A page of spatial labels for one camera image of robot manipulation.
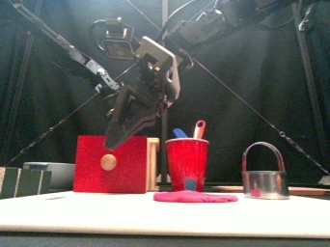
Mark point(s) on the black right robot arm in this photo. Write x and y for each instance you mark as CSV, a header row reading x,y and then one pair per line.
x,y
202,30

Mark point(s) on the thin black stick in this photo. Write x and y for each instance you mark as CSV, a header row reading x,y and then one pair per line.
x,y
55,198

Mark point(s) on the flat pink dough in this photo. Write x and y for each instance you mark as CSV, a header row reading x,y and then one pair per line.
x,y
195,197

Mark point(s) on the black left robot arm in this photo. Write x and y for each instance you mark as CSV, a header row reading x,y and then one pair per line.
x,y
78,56

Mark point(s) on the white cutting board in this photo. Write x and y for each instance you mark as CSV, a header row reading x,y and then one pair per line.
x,y
163,218

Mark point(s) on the light wooden drawer box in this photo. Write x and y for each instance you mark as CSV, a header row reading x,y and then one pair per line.
x,y
154,167

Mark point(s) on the red plastic utensil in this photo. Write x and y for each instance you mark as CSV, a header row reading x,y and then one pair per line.
x,y
199,128

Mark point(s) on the blue plastic utensil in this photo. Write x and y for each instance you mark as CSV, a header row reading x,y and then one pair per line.
x,y
179,132

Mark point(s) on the vertical black frame post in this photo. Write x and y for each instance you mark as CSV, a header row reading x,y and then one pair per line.
x,y
164,154

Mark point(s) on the grey-white bowl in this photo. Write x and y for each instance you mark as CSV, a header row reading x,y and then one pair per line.
x,y
60,175

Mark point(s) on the green striped block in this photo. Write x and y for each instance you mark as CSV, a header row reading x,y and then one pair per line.
x,y
28,181

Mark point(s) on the red plastic cup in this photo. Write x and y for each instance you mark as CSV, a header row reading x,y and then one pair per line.
x,y
187,160

